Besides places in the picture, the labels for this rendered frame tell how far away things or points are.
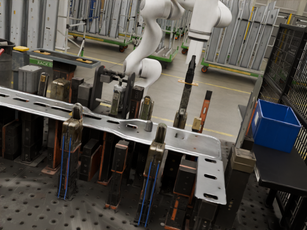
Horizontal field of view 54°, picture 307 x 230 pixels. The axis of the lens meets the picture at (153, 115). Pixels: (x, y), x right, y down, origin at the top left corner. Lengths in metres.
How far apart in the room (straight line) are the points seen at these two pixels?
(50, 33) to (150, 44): 4.11
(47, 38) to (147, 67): 4.06
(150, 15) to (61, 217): 1.01
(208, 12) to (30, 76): 0.91
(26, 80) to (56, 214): 0.69
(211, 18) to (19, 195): 1.04
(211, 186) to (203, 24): 0.58
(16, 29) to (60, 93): 4.42
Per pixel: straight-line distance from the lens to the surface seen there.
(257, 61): 8.43
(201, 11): 1.17
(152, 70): 1.77
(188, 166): 1.16
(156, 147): 1.09
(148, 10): 1.55
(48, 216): 1.28
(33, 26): 5.78
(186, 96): 1.41
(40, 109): 1.41
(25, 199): 1.36
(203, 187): 1.02
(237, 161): 1.18
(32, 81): 1.62
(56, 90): 1.55
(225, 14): 1.21
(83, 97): 1.55
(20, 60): 1.84
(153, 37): 1.64
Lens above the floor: 1.54
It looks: 21 degrees down
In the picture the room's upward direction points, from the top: 11 degrees clockwise
